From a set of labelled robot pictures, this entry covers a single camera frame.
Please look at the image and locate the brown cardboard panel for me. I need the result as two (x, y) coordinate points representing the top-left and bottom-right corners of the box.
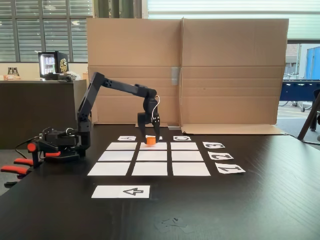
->
(86, 17), (185, 128)
(179, 17), (290, 136)

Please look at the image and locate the black clamp with red parts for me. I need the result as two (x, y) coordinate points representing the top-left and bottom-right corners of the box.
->
(26, 141), (62, 169)

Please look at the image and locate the blue container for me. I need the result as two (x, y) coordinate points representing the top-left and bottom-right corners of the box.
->
(306, 46), (320, 80)

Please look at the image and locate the paper label number 1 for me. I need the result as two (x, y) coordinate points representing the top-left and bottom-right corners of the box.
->
(214, 162), (246, 174)

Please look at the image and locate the white arrow paper sheet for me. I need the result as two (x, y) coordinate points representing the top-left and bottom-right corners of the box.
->
(91, 185), (151, 199)

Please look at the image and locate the paper label number 2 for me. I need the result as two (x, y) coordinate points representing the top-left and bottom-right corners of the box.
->
(207, 150), (235, 161)

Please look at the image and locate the white paper grid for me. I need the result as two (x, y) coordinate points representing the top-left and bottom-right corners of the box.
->
(86, 141), (211, 177)

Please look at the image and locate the dark tripod leg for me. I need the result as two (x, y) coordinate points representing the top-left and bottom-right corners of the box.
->
(297, 87), (320, 141)

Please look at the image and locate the black power cable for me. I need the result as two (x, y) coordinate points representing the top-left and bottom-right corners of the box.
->
(14, 138), (32, 161)

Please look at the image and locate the black mini fridge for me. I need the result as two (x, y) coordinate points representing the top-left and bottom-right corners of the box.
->
(37, 51), (69, 81)

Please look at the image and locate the paper label number 3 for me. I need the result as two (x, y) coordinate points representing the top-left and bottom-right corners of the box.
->
(202, 141), (225, 150)

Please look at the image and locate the clear tape patch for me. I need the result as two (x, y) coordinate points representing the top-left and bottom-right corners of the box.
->
(154, 217), (189, 234)

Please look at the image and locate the orange black spring clamp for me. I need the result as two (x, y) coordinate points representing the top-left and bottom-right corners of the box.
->
(0, 157), (35, 188)

